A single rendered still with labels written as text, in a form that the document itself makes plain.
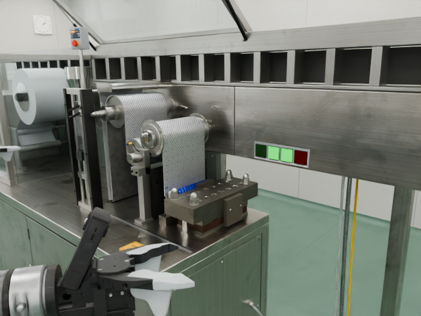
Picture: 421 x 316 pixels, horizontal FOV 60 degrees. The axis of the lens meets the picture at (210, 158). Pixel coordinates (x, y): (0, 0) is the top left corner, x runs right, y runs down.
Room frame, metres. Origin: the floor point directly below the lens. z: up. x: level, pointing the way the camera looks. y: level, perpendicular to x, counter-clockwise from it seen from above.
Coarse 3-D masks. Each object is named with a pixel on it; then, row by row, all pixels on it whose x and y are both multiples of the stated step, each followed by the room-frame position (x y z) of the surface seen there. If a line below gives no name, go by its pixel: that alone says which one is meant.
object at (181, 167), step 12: (168, 156) 1.41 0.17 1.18; (180, 156) 1.45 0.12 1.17; (192, 156) 1.51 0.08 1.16; (204, 156) 1.56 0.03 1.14; (168, 168) 1.40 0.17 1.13; (180, 168) 1.45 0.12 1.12; (192, 168) 1.50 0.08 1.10; (204, 168) 1.56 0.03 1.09; (168, 180) 1.40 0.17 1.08; (180, 180) 1.45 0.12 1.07; (192, 180) 1.50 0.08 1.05
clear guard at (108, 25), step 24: (72, 0) 2.04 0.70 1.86; (96, 0) 1.92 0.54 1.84; (120, 0) 1.83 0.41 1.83; (144, 0) 1.74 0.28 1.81; (168, 0) 1.66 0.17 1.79; (192, 0) 1.58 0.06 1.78; (216, 0) 1.52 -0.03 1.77; (96, 24) 2.13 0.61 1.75; (120, 24) 2.01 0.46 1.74; (144, 24) 1.90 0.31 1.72; (168, 24) 1.80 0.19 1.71; (192, 24) 1.71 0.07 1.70; (216, 24) 1.64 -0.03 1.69
